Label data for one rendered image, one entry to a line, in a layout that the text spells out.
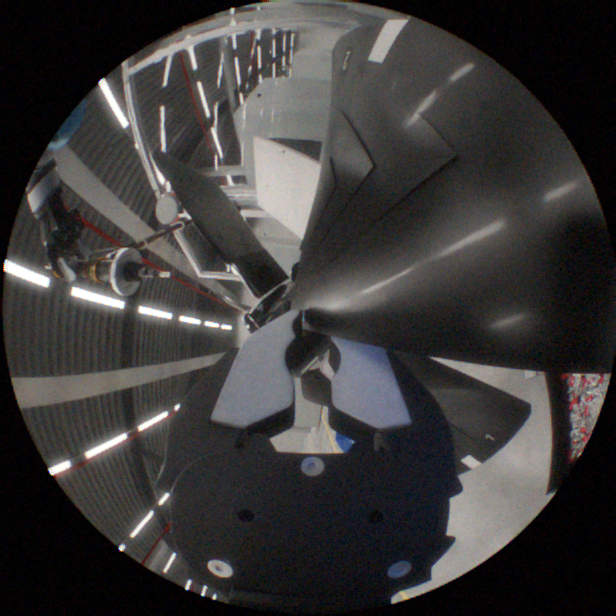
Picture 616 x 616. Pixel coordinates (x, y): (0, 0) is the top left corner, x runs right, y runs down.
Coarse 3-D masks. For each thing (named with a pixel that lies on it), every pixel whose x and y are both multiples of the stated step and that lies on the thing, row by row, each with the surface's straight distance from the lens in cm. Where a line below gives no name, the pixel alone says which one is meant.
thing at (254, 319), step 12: (276, 288) 32; (264, 300) 30; (276, 300) 29; (288, 300) 28; (252, 312) 29; (264, 312) 28; (276, 312) 27; (252, 324) 28; (264, 324) 27; (312, 336) 28; (300, 348) 27; (312, 348) 28; (324, 348) 30; (300, 360) 28; (312, 360) 30; (300, 372) 29
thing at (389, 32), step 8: (392, 24) 11; (400, 24) 11; (384, 32) 11; (392, 32) 10; (384, 40) 11; (392, 40) 10; (376, 48) 11; (384, 48) 10; (376, 56) 10; (384, 56) 10
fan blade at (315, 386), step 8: (304, 376) 45; (312, 376) 44; (320, 376) 44; (304, 384) 49; (312, 384) 48; (320, 384) 47; (328, 384) 47; (304, 392) 54; (312, 392) 53; (320, 392) 51; (328, 392) 50; (312, 400) 60; (320, 400) 57
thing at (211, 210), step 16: (160, 160) 34; (176, 160) 41; (176, 176) 35; (192, 176) 41; (176, 192) 32; (192, 192) 36; (208, 192) 41; (224, 192) 48; (192, 208) 32; (208, 208) 36; (224, 208) 40; (208, 224) 33; (224, 224) 36; (240, 224) 40; (208, 240) 30; (224, 240) 33; (240, 240) 36; (256, 240) 39; (224, 256) 31
